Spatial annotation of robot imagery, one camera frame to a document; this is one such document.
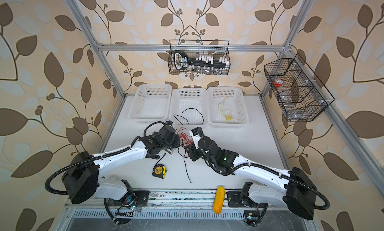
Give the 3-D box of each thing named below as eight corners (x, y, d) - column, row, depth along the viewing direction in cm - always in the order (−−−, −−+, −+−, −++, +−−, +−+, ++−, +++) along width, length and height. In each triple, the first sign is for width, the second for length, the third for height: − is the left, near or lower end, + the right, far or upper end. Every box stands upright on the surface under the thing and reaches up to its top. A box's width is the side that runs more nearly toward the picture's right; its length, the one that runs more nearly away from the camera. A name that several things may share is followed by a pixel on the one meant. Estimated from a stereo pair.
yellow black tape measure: (153, 178, 83) (151, 177, 80) (155, 166, 87) (154, 164, 85) (165, 178, 83) (164, 177, 80) (167, 166, 87) (166, 164, 85)
